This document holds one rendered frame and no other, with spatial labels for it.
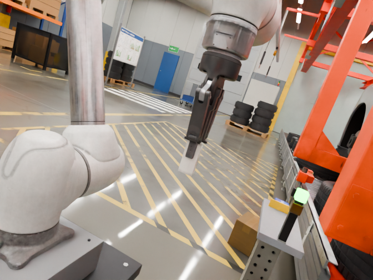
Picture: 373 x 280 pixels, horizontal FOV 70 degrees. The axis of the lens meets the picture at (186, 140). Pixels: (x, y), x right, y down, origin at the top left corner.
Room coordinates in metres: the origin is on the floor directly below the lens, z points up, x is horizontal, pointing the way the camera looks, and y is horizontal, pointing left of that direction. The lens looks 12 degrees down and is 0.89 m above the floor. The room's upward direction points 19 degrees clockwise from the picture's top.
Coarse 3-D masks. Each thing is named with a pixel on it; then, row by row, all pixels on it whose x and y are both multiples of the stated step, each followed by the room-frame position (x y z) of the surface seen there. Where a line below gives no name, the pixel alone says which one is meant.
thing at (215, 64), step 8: (208, 56) 0.49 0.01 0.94; (216, 56) 0.48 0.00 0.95; (224, 56) 0.48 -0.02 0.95; (200, 64) 0.50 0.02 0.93; (208, 64) 0.48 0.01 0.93; (216, 64) 0.48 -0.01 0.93; (224, 64) 0.48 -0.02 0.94; (232, 64) 0.48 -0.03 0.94; (240, 64) 0.50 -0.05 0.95; (208, 72) 0.48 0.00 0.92; (216, 72) 0.48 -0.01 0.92; (224, 72) 0.48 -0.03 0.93; (232, 72) 0.49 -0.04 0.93; (216, 80) 0.48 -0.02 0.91; (224, 80) 0.54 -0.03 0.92; (232, 80) 0.50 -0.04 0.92; (216, 88) 0.49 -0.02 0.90
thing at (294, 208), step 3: (291, 201) 0.95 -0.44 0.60; (291, 204) 0.92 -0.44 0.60; (294, 204) 0.91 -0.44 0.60; (297, 204) 0.91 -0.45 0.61; (291, 207) 0.91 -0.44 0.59; (294, 207) 0.91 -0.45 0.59; (297, 207) 0.91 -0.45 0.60; (300, 207) 0.91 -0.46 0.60; (303, 207) 0.91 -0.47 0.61; (291, 210) 0.91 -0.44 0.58; (294, 210) 0.91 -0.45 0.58; (297, 210) 0.91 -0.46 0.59; (300, 210) 0.90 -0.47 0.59; (294, 213) 0.91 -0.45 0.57; (297, 213) 0.91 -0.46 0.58; (300, 213) 0.90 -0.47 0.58
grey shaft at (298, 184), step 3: (303, 168) 2.12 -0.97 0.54; (306, 168) 2.11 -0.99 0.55; (303, 171) 2.11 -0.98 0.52; (306, 171) 2.11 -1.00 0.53; (297, 183) 2.12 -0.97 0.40; (300, 183) 2.11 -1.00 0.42; (297, 186) 2.11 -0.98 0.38; (300, 186) 2.11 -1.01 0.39; (294, 189) 2.11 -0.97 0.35; (291, 192) 2.12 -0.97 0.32; (294, 192) 2.10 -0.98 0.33; (291, 195) 2.11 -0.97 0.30; (291, 198) 2.11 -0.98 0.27; (294, 198) 2.11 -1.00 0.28; (288, 201) 2.13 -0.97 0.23
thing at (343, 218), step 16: (368, 128) 1.01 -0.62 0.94; (368, 144) 0.94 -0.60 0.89; (352, 160) 1.01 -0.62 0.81; (368, 160) 0.93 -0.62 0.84; (352, 176) 0.94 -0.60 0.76; (368, 176) 0.92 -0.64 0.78; (336, 192) 1.02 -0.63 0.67; (352, 192) 0.93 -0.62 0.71; (368, 192) 0.91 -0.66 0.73; (336, 208) 0.94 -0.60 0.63; (352, 208) 0.92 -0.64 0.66; (368, 208) 0.91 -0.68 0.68; (336, 224) 0.93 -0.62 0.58; (352, 224) 0.91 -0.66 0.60; (368, 224) 0.90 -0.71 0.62; (352, 240) 0.91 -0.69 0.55; (368, 240) 0.89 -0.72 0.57
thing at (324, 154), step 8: (320, 136) 2.76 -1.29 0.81; (320, 144) 2.75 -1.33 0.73; (328, 144) 2.74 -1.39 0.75; (312, 152) 2.75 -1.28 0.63; (320, 152) 2.73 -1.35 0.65; (328, 152) 2.72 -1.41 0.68; (336, 152) 2.71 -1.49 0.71; (312, 160) 2.74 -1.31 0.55; (320, 160) 2.72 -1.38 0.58; (328, 160) 2.71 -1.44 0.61; (336, 160) 2.69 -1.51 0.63; (344, 160) 2.67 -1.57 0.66; (328, 168) 2.70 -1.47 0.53; (336, 168) 2.68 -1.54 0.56
